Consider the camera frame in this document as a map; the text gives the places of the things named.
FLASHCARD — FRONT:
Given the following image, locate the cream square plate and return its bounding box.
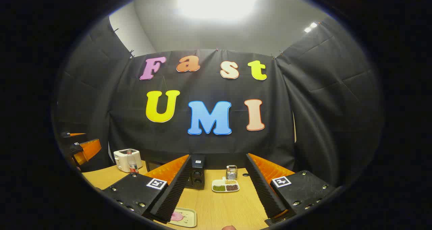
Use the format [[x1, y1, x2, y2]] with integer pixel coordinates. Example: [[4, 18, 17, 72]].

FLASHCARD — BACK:
[[169, 207, 197, 228]]

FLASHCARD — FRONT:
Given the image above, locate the black electric oven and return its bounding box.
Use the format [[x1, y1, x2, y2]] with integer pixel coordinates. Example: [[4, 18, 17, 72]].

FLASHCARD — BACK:
[[145, 154, 206, 190]]

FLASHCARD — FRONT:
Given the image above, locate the white divided tray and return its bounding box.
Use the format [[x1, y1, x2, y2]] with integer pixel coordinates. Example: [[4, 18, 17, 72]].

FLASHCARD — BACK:
[[212, 178, 240, 193]]

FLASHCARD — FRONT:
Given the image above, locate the large ceiling light panel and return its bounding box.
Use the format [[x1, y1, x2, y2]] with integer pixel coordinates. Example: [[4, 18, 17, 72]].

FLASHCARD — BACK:
[[175, 0, 259, 21]]

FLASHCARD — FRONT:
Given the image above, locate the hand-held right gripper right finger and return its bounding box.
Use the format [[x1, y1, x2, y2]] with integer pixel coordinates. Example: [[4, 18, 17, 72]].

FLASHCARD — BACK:
[[245, 152, 338, 225]]

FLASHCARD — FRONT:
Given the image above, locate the clear plastic bottle red label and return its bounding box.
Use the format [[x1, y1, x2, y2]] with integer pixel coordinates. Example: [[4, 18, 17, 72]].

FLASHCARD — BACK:
[[126, 150, 139, 174]]

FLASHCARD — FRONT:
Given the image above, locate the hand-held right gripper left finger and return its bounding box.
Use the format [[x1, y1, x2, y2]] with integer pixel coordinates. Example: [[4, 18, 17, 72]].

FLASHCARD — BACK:
[[101, 154, 193, 224]]

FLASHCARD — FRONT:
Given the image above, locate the white toaster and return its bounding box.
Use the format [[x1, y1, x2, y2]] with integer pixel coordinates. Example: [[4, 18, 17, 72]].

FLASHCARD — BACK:
[[113, 148, 141, 173]]

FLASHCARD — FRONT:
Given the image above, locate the black backdrop cloth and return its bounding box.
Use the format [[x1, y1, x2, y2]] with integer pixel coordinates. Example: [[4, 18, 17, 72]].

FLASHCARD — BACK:
[[54, 16, 385, 186]]

